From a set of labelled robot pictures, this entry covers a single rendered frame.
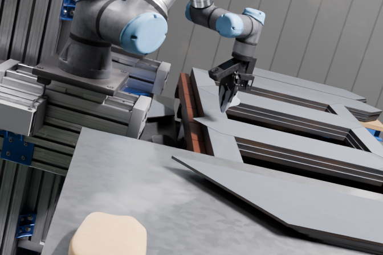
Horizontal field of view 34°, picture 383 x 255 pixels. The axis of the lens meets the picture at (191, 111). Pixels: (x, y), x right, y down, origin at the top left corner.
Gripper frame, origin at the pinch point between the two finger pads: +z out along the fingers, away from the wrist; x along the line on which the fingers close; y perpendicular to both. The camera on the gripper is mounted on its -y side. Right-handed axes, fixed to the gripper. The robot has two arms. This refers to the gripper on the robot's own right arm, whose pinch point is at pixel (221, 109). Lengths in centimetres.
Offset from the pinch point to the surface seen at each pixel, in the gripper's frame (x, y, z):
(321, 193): -88, -37, -15
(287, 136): -8.8, 25.3, 5.4
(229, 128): -4.0, 2.8, 5.4
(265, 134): -7.2, 16.4, 5.4
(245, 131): -5.8, 8.3, 5.4
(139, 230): -99, -83, -16
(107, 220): -98, -87, -17
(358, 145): -9, 63, 7
